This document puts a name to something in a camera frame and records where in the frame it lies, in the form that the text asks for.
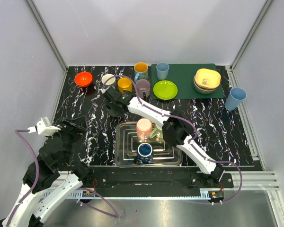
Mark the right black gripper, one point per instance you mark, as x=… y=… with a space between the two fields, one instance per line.
x=117 y=114

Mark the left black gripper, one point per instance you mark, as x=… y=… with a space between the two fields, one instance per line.
x=74 y=126

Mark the yellow ribbed mug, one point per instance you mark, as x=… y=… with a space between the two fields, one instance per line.
x=124 y=84

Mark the blue grey mug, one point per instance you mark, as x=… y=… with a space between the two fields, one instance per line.
x=108 y=80

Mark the mauve pink mug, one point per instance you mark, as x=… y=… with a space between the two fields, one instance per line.
x=143 y=88

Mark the navy blue mug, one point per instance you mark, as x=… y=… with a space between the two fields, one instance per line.
x=144 y=155

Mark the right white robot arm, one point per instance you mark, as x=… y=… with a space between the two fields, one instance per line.
x=177 y=131

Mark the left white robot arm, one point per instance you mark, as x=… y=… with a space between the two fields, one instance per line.
x=51 y=177

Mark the pink orange mug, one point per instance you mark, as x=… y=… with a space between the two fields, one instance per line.
x=143 y=128

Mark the light blue patterned mug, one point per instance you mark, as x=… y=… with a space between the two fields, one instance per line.
x=140 y=71

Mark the light green mug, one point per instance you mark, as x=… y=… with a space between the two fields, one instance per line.
x=156 y=132

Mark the silver metal tray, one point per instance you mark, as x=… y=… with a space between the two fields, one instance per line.
x=127 y=143

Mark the orange red bowl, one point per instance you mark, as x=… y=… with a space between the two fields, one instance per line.
x=83 y=79

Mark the lime green plate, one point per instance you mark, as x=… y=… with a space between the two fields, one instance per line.
x=165 y=90

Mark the light blue cup on mat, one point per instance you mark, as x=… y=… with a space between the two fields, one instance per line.
x=162 y=70

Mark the dark green mat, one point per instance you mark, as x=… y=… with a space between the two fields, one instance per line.
x=182 y=75

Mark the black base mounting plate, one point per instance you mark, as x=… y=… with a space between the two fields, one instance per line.
x=146 y=182

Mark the grey bowl under yellow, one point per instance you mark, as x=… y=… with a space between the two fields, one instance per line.
x=201 y=90

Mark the yellow square bowl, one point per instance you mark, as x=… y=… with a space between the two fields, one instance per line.
x=207 y=79

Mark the light blue cup right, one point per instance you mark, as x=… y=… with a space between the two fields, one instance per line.
x=236 y=96

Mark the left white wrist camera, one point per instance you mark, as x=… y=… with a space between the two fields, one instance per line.
x=44 y=128

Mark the left aluminium frame post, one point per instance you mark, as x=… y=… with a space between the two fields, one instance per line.
x=41 y=24

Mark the aluminium frame post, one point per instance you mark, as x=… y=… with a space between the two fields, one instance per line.
x=41 y=24
x=256 y=24

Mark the front aluminium rail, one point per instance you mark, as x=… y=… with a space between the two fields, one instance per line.
x=247 y=180

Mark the right aluminium frame post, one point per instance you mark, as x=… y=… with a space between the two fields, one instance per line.
x=256 y=24

